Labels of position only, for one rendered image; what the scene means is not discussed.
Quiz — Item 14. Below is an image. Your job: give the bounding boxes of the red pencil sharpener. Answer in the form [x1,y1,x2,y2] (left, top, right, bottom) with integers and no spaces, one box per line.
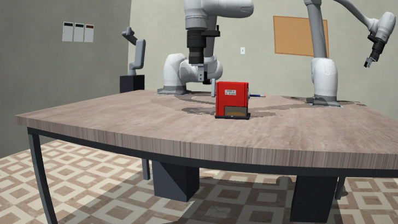
[203,79,266,120]

